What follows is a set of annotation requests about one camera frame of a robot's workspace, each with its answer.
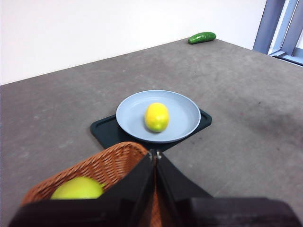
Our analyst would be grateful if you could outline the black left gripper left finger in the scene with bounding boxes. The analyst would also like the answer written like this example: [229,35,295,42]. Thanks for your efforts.
[8,150,156,227]

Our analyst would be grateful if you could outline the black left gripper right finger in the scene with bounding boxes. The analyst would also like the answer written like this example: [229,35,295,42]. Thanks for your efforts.
[155,153,300,227]

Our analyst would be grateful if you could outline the yellow lemon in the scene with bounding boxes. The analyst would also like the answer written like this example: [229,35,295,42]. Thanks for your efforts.
[144,102,170,133]

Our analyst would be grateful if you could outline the blue round plate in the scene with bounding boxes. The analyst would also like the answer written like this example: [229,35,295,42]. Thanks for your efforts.
[116,89,202,143]

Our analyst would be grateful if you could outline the brown wicker basket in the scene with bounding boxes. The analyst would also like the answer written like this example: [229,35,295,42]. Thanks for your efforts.
[21,141,164,227]

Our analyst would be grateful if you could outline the green apple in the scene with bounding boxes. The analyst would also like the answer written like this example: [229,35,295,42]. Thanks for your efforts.
[50,176,105,200]

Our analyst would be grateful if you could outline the black flat tray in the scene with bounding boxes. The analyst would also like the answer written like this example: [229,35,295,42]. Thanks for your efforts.
[90,108,213,152]

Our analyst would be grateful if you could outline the green cucumber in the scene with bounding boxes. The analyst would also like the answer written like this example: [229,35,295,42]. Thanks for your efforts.
[188,31,216,44]

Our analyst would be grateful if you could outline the blue window frame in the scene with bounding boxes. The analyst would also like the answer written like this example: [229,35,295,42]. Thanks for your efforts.
[252,0,303,66]

